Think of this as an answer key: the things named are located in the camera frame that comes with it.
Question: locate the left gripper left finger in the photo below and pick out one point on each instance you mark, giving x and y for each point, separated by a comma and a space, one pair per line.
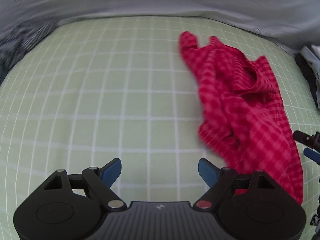
98, 184

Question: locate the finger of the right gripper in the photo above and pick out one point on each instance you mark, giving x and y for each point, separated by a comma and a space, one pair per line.
311, 141
313, 155

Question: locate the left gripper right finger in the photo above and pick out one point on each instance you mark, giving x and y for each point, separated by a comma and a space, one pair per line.
219, 181

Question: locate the red checkered garment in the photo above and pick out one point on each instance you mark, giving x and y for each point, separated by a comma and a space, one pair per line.
244, 119

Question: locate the grey folded garment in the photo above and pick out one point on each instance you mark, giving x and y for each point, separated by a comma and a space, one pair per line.
313, 61

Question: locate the grey printed duvet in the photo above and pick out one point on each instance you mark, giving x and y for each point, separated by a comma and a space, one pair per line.
292, 23

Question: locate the grey plaid shirt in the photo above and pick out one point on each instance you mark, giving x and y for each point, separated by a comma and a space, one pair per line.
22, 39

